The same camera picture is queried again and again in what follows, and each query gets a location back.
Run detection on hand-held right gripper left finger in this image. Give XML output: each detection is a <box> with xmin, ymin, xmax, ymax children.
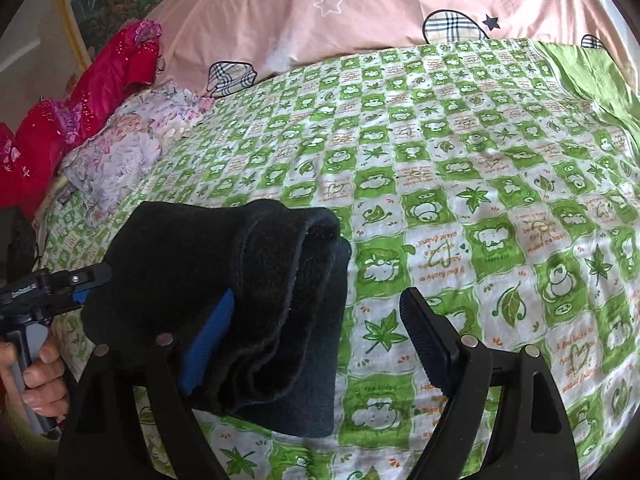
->
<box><xmin>55</xmin><ymin>287</ymin><xmax>235</xmax><ymax>480</ymax></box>

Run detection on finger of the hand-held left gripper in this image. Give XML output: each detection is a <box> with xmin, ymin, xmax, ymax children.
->
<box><xmin>52</xmin><ymin>293</ymin><xmax>85</xmax><ymax>317</ymax></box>
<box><xmin>47</xmin><ymin>264</ymin><xmax>113</xmax><ymax>294</ymax></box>

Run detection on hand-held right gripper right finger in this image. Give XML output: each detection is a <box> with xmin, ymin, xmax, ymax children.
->
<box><xmin>399</xmin><ymin>287</ymin><xmax>574</xmax><ymax>480</ymax></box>

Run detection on black pants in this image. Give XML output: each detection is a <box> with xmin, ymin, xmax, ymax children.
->
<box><xmin>80</xmin><ymin>199</ymin><xmax>354</xmax><ymax>439</ymax></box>

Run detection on person's left hand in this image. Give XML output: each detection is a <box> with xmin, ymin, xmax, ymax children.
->
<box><xmin>0</xmin><ymin>342</ymin><xmax>70</xmax><ymax>423</ymax></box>

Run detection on floral blanket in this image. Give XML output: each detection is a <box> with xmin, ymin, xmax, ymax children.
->
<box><xmin>57</xmin><ymin>85</ymin><xmax>217</xmax><ymax>211</ymax></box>

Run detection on green printed bedsheet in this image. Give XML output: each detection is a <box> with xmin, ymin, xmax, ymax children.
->
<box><xmin>32</xmin><ymin>37</ymin><xmax>640</xmax><ymax>480</ymax></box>

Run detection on red embroidered quilt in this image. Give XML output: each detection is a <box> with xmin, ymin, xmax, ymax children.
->
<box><xmin>0</xmin><ymin>19</ymin><xmax>164</xmax><ymax>209</ymax></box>

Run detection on plain green sheet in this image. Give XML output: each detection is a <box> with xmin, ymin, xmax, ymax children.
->
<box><xmin>537</xmin><ymin>40</ymin><xmax>640</xmax><ymax>129</ymax></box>

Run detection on pink heart-print pillow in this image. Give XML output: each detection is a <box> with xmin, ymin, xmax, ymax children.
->
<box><xmin>152</xmin><ymin>0</ymin><xmax>627</xmax><ymax>99</ymax></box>

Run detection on landscape wall painting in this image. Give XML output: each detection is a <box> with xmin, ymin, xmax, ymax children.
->
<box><xmin>57</xmin><ymin>0</ymin><xmax>222</xmax><ymax>69</ymax></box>

